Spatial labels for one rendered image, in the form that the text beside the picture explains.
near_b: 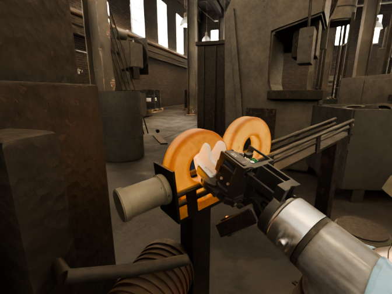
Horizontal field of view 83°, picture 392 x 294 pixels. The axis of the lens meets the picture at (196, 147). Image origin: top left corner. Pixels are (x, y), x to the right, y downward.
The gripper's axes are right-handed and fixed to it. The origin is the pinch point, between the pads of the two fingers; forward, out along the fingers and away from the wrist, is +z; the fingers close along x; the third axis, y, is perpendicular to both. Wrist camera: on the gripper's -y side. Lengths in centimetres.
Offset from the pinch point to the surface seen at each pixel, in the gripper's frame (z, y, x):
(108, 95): 231, -63, -48
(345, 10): 353, 152, -763
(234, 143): -0.8, 2.4, -8.8
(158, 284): -11.4, -16.9, 13.1
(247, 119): 1.1, 7.2, -13.0
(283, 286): -15, -71, -54
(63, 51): 30.8, 13.3, 19.2
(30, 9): 29.5, 20.7, 24.2
